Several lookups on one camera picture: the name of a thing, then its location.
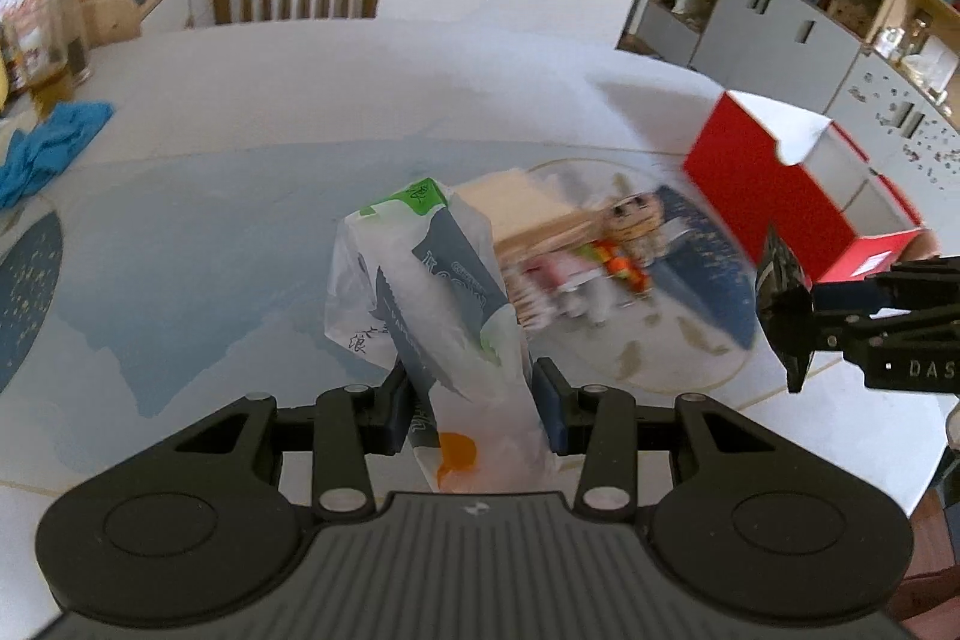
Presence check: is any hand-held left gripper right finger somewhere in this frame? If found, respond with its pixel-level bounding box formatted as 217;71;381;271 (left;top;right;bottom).
531;356;785;512

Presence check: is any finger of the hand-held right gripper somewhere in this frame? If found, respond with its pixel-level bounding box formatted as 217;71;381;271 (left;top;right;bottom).
812;256;960;320
816;314;884;354

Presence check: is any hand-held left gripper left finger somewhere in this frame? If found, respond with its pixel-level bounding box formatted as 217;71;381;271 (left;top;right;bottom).
176;364;412;515

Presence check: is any white green printed plastic packet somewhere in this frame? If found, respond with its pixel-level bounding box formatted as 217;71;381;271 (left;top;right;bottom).
324;178;560;495

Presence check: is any red white tube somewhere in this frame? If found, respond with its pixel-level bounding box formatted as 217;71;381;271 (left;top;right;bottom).
517;254;612;326

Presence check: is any red cardboard box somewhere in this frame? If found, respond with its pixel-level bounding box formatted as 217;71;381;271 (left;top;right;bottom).
681;89;940;287

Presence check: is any cartoon figure packet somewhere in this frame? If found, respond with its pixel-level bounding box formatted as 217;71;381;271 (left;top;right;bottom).
589;190;670;295

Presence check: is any blue cloth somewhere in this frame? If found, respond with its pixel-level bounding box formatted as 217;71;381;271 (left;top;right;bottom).
0;100;115;210

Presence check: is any clear glass jar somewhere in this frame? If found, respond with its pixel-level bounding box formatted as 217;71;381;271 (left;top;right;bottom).
31;0;95;90

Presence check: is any red printed carton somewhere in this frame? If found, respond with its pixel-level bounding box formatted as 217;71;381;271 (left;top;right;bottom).
0;0;59;90

